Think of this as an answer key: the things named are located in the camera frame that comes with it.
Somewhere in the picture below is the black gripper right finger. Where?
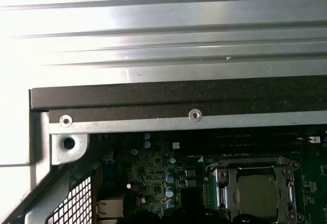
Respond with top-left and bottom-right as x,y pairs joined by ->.
188,208 -> 232,224

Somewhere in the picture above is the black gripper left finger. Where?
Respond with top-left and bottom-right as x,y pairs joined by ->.
130,207 -> 189,224

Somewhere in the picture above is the silver CPU plate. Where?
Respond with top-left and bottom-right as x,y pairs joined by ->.
237,174 -> 279,218

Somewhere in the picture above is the metal locking lever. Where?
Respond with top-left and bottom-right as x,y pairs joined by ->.
287,179 -> 296,207
205,156 -> 301,173

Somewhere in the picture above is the CPU socket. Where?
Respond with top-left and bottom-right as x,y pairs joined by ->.
204,156 -> 306,224

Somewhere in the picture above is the black RAM slot row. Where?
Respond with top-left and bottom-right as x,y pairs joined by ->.
178,130 -> 327,157

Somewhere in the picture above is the silver ethernet port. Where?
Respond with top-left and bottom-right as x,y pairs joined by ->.
96,198 -> 124,217

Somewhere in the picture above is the green motherboard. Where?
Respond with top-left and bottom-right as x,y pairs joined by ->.
94,129 -> 327,224

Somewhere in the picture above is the black PC case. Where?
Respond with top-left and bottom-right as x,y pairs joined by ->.
0,75 -> 327,224

